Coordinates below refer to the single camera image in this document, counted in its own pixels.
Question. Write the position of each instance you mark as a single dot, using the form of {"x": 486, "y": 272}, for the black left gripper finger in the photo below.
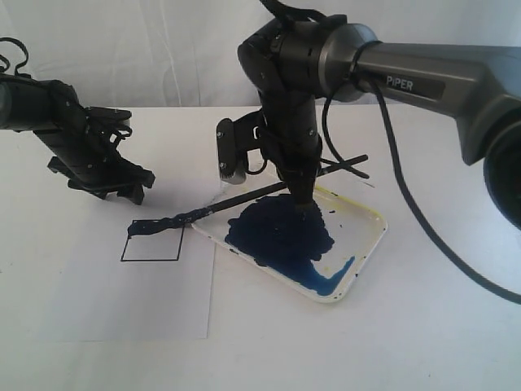
{"x": 133, "y": 193}
{"x": 139, "y": 176}

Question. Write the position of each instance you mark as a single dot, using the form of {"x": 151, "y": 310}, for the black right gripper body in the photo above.
{"x": 293, "y": 143}

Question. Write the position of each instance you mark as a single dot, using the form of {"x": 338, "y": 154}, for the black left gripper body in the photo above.
{"x": 83, "y": 154}

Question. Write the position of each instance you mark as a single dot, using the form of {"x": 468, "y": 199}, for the black paintbrush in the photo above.
{"x": 154, "y": 226}

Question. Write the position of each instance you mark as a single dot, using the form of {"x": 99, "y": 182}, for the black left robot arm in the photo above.
{"x": 28, "y": 105}

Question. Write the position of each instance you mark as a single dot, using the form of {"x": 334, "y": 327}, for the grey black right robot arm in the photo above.
{"x": 295, "y": 62}

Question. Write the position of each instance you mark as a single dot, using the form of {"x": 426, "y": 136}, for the white paint tray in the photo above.
{"x": 320, "y": 257}

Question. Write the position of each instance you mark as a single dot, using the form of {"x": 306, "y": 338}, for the white paper sheet with square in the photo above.
{"x": 116, "y": 287}

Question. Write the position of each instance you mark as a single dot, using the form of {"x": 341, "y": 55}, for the white backdrop curtain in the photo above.
{"x": 184, "y": 53}

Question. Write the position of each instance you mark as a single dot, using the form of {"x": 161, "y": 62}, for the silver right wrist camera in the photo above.
{"x": 235, "y": 139}

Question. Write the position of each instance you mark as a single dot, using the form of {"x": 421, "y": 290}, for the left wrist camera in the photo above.
{"x": 112, "y": 122}

